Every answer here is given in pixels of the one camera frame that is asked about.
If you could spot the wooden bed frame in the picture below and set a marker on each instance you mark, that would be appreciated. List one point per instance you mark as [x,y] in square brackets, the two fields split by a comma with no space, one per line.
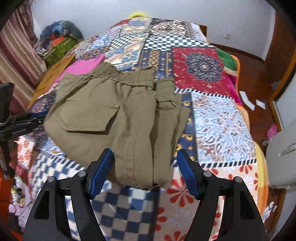
[203,29]

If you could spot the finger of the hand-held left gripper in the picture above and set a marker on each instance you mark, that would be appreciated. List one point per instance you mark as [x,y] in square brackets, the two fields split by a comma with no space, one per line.
[18,133]
[25,118]

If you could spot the brown wooden door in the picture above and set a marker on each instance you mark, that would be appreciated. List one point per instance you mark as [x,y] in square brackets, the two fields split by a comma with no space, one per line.
[279,41]

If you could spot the white wall socket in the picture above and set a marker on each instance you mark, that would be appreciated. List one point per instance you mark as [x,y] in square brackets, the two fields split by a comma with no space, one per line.
[228,36]

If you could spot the grey cabinet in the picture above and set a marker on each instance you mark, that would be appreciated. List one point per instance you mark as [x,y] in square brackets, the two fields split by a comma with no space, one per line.
[282,160]

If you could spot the pink garment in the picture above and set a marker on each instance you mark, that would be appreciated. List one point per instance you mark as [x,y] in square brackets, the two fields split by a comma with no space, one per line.
[78,67]

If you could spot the patchwork printed blanket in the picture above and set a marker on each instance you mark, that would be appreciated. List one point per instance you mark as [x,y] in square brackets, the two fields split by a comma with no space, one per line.
[219,127]

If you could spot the white paper piece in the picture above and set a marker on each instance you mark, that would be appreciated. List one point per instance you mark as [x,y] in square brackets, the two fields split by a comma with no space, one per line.
[247,100]
[260,104]

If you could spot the yellow curved object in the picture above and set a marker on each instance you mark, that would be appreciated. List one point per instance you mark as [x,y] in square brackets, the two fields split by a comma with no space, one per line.
[138,15]

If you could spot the orange box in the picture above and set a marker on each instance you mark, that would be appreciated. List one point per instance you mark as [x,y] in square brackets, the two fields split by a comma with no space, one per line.
[57,40]

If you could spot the pink slipper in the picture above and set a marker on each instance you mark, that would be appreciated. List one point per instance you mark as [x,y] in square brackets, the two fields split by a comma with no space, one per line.
[271,132]

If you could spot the pile of clothes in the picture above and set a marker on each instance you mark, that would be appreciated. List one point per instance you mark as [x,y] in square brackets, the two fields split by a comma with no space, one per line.
[60,29]

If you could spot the green fleece blanket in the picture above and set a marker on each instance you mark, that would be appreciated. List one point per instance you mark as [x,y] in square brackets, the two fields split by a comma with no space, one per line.
[225,58]

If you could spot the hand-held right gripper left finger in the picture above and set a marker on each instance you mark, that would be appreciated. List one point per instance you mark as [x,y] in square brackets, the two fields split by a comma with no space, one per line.
[99,175]

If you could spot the striped red curtain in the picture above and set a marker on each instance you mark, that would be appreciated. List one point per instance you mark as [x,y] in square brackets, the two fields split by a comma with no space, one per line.
[16,58]

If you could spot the green patterned bag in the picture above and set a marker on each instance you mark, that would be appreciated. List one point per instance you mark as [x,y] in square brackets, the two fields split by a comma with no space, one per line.
[62,49]

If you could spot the olive green pants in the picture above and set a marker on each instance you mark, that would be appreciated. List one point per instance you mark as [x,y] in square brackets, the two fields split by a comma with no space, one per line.
[104,115]

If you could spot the wooden lap tray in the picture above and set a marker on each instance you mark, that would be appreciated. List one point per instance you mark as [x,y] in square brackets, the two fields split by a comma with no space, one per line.
[50,71]

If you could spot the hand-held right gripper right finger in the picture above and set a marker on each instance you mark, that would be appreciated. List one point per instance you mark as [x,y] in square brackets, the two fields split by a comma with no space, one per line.
[188,176]

